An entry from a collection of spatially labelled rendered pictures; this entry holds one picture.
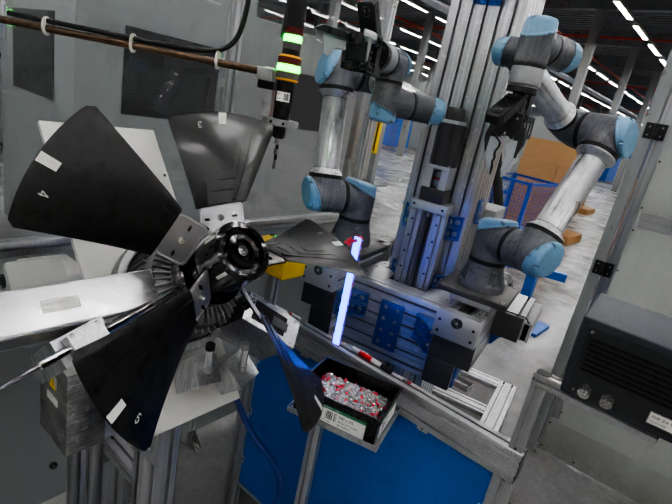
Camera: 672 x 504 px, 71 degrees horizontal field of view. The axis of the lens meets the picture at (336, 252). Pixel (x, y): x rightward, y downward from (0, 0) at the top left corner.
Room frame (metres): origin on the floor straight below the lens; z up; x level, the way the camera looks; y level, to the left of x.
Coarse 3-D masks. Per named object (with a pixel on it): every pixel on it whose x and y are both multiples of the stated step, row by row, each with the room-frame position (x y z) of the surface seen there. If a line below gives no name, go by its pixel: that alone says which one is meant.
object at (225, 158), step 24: (168, 120) 1.03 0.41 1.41; (192, 120) 1.05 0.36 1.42; (216, 120) 1.06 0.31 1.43; (240, 120) 1.08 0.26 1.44; (192, 144) 1.01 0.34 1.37; (216, 144) 1.02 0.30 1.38; (240, 144) 1.03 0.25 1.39; (264, 144) 1.05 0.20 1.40; (192, 168) 0.98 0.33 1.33; (216, 168) 0.99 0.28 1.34; (240, 168) 0.99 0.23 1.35; (192, 192) 0.96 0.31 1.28; (216, 192) 0.95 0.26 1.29; (240, 192) 0.96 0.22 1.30
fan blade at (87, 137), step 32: (64, 128) 0.75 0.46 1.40; (96, 128) 0.77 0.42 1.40; (64, 160) 0.73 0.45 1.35; (96, 160) 0.76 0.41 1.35; (128, 160) 0.78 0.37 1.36; (32, 192) 0.70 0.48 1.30; (64, 192) 0.72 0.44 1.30; (96, 192) 0.75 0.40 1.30; (128, 192) 0.77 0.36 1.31; (160, 192) 0.80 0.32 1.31; (32, 224) 0.70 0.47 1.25; (64, 224) 0.72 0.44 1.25; (96, 224) 0.75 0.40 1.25; (128, 224) 0.78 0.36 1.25; (160, 224) 0.80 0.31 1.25
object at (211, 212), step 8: (208, 208) 0.94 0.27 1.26; (216, 208) 0.94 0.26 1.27; (224, 208) 0.94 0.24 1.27; (232, 208) 0.94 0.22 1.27; (240, 208) 0.94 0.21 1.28; (200, 216) 0.93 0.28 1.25; (208, 216) 0.93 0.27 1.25; (216, 216) 0.93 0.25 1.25; (224, 216) 0.93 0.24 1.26; (240, 216) 0.92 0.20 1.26; (208, 224) 0.92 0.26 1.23; (216, 224) 0.92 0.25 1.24; (208, 232) 0.91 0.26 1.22
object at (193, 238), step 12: (180, 216) 0.82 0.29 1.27; (180, 228) 0.82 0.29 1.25; (192, 228) 0.83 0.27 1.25; (204, 228) 0.84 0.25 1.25; (168, 240) 0.82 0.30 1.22; (192, 240) 0.83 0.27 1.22; (156, 252) 0.81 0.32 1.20; (168, 252) 0.82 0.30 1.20; (180, 252) 0.83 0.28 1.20; (192, 252) 0.84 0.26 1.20; (180, 264) 0.83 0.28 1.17
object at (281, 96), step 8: (280, 80) 0.93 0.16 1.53; (280, 88) 0.93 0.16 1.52; (288, 88) 0.93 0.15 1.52; (280, 96) 0.93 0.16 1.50; (288, 96) 0.93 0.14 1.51; (280, 104) 0.93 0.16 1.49; (288, 104) 0.93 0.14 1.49; (280, 112) 0.93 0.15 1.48; (288, 112) 0.94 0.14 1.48; (288, 120) 0.94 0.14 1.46; (280, 128) 0.93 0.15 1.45; (280, 136) 0.93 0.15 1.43
